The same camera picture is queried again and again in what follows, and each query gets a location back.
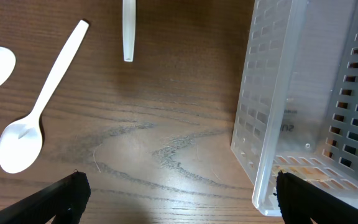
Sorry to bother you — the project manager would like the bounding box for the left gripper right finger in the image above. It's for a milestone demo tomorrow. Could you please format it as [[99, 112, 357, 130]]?
[[275, 171, 358, 224]]

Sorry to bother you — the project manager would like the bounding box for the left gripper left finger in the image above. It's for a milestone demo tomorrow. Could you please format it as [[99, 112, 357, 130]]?
[[0, 171, 91, 224]]

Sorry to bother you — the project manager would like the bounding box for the white spoon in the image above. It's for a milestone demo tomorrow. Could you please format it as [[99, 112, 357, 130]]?
[[0, 20, 89, 174], [122, 0, 136, 62]]

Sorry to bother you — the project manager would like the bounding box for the clear perforated plastic basket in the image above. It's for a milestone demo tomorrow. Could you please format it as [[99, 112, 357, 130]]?
[[231, 0, 358, 217]]

